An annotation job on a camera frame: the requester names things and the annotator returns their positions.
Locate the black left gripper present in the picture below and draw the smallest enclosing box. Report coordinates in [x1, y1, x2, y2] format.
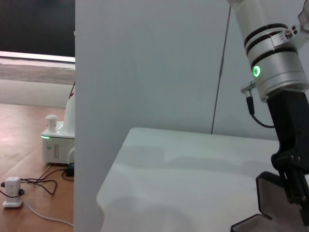
[267, 89, 309, 208]

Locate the black glasses case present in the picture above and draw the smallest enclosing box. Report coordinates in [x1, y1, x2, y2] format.
[230, 171, 309, 232]

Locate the black power adapter box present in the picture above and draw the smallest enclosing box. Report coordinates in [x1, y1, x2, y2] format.
[63, 163, 75, 177]

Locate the white machine with green light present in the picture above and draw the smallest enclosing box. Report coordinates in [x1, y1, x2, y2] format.
[41, 93, 76, 166]

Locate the white cube power strip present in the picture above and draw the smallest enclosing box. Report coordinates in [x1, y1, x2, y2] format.
[1, 176, 25, 209]

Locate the dark window pane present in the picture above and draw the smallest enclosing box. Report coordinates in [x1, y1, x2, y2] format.
[0, 0, 76, 58]

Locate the silver left gripper cable plug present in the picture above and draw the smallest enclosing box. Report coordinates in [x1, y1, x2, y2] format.
[240, 81, 276, 129]

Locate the black power cable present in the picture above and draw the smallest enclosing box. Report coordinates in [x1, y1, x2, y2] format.
[20, 166, 73, 196]

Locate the white power cable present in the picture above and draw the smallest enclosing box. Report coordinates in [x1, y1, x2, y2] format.
[25, 202, 74, 228]

